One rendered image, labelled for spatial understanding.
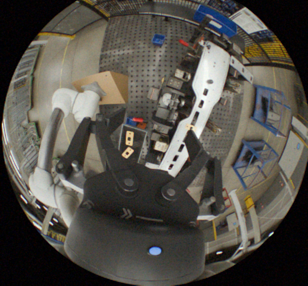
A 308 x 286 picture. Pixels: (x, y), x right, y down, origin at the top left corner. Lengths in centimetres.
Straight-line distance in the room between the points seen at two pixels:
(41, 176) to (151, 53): 115
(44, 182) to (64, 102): 47
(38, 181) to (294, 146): 851
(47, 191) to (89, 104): 60
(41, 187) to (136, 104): 99
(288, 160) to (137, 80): 843
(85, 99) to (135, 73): 50
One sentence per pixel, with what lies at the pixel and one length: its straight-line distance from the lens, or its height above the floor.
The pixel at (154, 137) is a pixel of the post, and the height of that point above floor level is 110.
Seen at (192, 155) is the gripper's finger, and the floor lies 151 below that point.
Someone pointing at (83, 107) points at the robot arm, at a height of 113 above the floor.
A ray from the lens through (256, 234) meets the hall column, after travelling 785.
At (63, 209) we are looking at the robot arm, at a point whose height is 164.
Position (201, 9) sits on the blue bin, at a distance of 97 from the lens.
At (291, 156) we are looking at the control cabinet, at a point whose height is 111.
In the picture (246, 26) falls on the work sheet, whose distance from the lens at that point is 100.
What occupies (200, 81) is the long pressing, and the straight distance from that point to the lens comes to 68.
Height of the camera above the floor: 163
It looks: 65 degrees down
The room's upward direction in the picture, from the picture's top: 171 degrees counter-clockwise
